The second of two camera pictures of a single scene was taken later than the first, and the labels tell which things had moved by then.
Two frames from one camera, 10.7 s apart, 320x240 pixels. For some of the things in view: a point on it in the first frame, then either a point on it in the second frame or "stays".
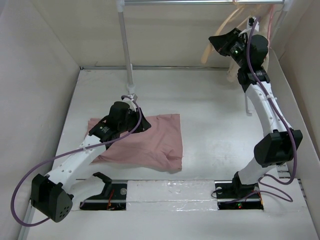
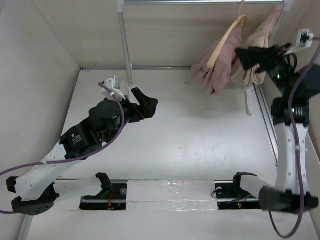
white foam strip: (171, 195) stays
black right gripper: (222, 42) -> (267, 57)
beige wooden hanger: (210, 45) -> (215, 53)
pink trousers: (159, 147) -> (217, 77)
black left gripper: (143, 125) -> (146, 109)
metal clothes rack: (129, 85) stays
